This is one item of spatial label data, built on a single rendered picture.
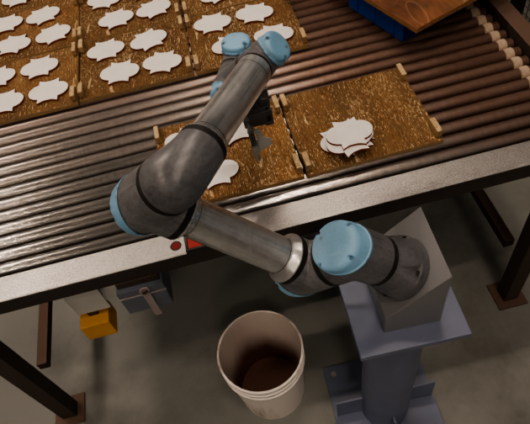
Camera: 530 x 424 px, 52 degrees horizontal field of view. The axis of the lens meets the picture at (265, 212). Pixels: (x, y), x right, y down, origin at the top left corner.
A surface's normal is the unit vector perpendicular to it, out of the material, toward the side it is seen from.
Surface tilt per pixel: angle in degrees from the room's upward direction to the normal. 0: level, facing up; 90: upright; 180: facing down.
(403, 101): 0
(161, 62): 0
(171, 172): 37
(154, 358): 0
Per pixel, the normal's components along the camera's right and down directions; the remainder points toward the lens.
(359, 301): -0.13, -0.60
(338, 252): -0.69, -0.32
